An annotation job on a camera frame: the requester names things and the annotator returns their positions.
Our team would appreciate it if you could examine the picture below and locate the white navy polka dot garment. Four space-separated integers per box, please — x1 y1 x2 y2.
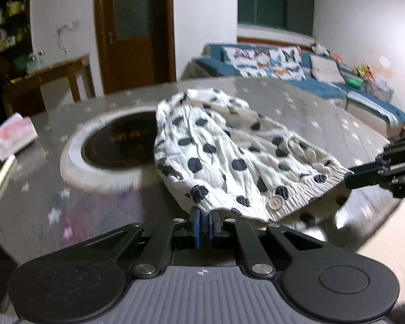
153 89 348 222

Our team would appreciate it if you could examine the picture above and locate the brown wooden door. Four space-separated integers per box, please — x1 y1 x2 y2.
94 0 176 95

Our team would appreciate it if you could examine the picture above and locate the blue sectional sofa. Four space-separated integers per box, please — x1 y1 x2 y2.
188 44 405 128

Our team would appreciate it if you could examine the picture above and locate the white red marker pen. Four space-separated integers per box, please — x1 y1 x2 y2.
0 154 16 190

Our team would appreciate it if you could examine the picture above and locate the butterfly print pillow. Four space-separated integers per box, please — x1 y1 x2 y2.
222 47 306 81

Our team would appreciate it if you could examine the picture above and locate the black white plush toy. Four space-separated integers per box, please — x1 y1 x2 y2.
311 42 331 56

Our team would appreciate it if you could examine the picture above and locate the beige square cushion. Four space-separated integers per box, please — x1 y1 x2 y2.
310 55 345 83

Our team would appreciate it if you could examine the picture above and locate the wooden side table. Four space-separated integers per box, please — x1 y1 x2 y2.
3 54 96 117

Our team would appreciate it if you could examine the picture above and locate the dark wooden shelf cabinet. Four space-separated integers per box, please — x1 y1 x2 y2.
0 0 33 116

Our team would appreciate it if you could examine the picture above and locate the round built-in induction cooker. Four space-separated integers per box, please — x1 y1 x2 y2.
60 106 161 194

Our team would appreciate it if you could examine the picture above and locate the green ball toy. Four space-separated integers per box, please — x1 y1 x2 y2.
345 77 363 89

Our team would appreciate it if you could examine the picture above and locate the pink white tissue pack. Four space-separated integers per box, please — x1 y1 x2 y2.
0 113 38 162

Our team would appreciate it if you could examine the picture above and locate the dark green window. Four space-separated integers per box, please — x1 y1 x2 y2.
238 0 315 37

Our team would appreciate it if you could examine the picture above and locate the glass jar on table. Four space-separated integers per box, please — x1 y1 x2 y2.
26 50 44 74

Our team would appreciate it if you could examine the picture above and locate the wall socket with cable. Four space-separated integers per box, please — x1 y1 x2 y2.
56 21 79 57

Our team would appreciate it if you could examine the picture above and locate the colourful toys pile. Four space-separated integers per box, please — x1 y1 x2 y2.
353 65 373 78

